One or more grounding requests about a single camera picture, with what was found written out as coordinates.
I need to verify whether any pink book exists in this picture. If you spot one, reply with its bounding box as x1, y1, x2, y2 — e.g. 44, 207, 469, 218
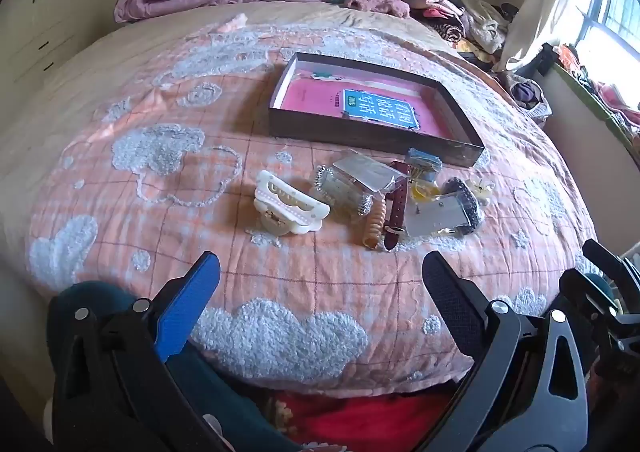
281, 74, 454, 138

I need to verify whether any bag of black beads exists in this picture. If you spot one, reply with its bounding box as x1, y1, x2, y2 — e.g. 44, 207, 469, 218
442, 177, 484, 236

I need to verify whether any orange spiral hair tie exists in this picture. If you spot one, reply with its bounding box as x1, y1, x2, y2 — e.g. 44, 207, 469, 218
361, 195, 389, 251

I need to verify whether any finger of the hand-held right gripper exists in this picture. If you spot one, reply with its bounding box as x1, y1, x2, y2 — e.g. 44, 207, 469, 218
582, 238, 640, 290
559, 268, 623, 333

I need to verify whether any small white bow clip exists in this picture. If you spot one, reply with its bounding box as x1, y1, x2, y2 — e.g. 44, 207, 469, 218
467, 178, 496, 206

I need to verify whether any clear bag of silver jewelry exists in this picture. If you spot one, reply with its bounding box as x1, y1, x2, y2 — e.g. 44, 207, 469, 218
310, 150, 410, 219

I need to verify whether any pink fuzzy garment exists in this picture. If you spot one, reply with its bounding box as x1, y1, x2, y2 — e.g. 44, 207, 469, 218
345, 0, 411, 18

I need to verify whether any pile of clothes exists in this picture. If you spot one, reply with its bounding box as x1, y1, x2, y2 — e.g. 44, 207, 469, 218
405, 0, 521, 69

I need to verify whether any windowsill clutter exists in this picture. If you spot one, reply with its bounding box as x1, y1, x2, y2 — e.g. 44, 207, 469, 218
537, 42, 640, 144

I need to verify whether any clear earring card packet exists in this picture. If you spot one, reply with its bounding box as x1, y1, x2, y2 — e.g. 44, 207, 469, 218
402, 195, 469, 238

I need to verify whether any red cloth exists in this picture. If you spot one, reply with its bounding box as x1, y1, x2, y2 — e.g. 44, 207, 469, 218
260, 389, 462, 452

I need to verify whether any orange checked cloud blanket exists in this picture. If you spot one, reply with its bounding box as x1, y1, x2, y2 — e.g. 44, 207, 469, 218
27, 22, 601, 389

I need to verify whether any small pink fabric scrap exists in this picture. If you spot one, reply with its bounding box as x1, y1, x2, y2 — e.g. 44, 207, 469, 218
220, 14, 249, 34

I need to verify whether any cream wardrobe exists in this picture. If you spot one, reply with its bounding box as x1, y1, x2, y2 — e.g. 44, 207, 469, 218
0, 0, 124, 99

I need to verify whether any beige bedsheet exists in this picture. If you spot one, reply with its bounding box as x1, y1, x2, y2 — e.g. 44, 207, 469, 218
0, 1, 461, 183

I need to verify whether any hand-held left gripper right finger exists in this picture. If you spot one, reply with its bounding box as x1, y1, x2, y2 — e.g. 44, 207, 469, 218
415, 251, 593, 452

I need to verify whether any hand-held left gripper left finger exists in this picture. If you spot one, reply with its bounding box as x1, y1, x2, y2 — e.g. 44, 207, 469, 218
50, 251, 236, 452

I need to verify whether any white hair claw clip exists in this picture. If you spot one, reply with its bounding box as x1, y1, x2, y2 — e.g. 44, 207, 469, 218
252, 170, 332, 236

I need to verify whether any maroon strap wristwatch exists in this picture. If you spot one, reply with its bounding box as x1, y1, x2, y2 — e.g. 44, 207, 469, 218
382, 159, 412, 253

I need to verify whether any person's teal trouser leg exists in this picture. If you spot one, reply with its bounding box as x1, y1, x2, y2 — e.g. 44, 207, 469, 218
47, 281, 302, 452

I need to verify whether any basket of clothes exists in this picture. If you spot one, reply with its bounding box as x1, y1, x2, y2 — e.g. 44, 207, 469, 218
507, 72, 552, 126

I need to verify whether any small blue box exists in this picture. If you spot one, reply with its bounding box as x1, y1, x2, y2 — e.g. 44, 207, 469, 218
404, 148, 444, 181

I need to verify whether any bag of yellow rings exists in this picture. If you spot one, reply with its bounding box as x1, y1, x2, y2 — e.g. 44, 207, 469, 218
411, 179, 444, 203

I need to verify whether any dark brown shallow box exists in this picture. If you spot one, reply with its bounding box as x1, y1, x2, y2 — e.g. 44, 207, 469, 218
268, 51, 487, 169

